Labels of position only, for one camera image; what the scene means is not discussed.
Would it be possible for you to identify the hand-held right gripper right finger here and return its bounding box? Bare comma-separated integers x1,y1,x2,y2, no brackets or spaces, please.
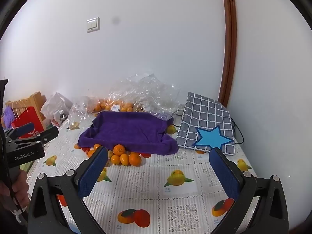
209,147,289,234

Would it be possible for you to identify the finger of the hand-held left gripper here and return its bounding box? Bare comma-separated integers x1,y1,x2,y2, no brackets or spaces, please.
6,126,59,152
5,122,35,142

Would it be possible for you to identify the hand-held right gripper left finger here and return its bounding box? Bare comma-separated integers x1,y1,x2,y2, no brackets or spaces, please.
27,146,109,234

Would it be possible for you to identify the purple towel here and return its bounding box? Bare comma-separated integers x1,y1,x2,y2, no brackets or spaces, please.
78,111,179,156

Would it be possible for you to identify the person's left hand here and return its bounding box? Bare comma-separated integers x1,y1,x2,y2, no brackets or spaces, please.
0,169,30,211

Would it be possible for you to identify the red paper bag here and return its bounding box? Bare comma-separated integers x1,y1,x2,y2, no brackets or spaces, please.
11,100,46,139

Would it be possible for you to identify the purple fluffy toy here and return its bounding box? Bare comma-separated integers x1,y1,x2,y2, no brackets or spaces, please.
1,106,16,129

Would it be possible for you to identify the wooden box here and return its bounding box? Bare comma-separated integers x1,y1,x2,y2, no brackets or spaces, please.
5,92,47,121

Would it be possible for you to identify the grey checked cushion blue star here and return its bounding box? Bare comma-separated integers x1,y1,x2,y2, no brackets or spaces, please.
176,92,236,156

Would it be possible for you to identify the heap of small bagged oranges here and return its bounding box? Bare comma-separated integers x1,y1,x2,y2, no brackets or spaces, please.
94,99,145,113

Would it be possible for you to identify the clear plastic bag white label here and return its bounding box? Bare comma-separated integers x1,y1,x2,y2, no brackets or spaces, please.
107,73,181,121

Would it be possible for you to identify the white light switch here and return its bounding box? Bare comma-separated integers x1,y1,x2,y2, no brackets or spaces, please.
86,17,100,33

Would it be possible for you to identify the brown wooden door frame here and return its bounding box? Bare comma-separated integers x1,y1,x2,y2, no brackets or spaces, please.
218,0,238,108

